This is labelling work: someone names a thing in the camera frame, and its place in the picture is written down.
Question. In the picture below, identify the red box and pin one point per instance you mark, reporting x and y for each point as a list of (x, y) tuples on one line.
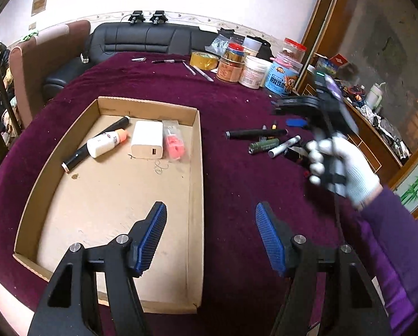
[(339, 59)]

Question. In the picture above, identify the person's right hand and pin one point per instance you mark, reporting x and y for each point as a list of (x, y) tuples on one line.
[(356, 171)]

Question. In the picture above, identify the clear jar with red lid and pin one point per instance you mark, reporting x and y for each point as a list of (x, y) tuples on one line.
[(293, 50)]

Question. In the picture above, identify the silver nail clipper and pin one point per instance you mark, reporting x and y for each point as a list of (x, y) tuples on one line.
[(139, 58)]

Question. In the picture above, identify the colourful printed box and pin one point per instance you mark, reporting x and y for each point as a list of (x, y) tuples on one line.
[(326, 64)]

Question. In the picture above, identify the white plastic jar with label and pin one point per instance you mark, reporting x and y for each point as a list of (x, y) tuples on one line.
[(254, 73)]

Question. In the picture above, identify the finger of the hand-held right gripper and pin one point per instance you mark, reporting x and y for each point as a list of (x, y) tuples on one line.
[(296, 122), (296, 103)]

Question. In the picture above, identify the yellow tape roll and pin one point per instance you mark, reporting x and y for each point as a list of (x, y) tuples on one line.
[(195, 59)]

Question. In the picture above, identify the translucent white cup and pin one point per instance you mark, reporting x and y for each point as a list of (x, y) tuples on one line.
[(253, 45)]

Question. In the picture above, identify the wall plaque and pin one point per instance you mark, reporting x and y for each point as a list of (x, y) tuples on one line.
[(39, 3)]

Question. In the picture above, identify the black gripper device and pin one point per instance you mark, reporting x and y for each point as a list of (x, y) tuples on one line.
[(137, 17), (158, 17)]

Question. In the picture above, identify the white marker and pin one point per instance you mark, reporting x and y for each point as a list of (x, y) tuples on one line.
[(282, 147)]

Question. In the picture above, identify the long black marker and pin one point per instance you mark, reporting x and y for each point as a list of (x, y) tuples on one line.
[(77, 154)]

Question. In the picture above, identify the white water bottle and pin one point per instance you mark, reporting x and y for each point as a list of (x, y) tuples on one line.
[(373, 96)]

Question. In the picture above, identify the maroon tablecloth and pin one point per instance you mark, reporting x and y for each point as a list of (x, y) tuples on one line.
[(230, 105)]

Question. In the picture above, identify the person's right forearm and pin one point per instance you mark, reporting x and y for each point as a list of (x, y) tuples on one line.
[(394, 245)]

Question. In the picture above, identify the cardboard box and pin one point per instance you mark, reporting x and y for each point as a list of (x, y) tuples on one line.
[(107, 199)]

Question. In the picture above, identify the pink packaged item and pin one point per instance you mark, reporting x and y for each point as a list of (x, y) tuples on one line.
[(174, 145)]

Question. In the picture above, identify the colourful toy figure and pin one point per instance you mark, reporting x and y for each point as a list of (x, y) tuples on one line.
[(356, 93)]

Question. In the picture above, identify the orange label jar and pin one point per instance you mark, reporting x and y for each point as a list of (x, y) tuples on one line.
[(230, 71)]

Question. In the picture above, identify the white bottle with orange cap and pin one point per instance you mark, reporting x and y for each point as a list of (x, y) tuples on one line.
[(102, 143)]

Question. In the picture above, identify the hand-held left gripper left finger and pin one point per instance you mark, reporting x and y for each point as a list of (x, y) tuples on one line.
[(153, 234)]

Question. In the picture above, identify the clear plastic bag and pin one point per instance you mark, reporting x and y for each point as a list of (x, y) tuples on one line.
[(219, 43)]

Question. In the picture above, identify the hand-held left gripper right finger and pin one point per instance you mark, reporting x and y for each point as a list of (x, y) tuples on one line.
[(270, 238)]

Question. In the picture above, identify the long black tube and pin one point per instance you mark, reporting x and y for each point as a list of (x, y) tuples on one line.
[(254, 133)]

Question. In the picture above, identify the black pen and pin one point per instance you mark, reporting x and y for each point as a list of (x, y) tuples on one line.
[(167, 61)]

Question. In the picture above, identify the black bag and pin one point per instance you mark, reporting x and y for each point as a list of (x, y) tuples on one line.
[(266, 50)]

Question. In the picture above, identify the black leather sofa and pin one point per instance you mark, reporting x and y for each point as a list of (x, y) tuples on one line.
[(132, 40)]

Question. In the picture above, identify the white power adapter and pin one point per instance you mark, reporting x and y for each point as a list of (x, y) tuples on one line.
[(146, 140)]

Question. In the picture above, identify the silver pen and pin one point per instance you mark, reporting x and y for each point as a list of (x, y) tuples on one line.
[(204, 73)]

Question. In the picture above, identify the wooden cabinet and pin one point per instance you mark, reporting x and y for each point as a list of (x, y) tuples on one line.
[(366, 129)]

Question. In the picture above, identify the blue label jar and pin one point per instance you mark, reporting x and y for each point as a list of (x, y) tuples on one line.
[(280, 80)]

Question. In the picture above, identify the gold can with red lid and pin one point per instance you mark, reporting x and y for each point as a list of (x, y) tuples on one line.
[(235, 51)]

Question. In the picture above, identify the silver tweezers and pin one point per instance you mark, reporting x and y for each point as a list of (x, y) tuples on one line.
[(189, 68)]

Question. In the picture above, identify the brown chair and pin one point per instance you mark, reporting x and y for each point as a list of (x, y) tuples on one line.
[(48, 59)]

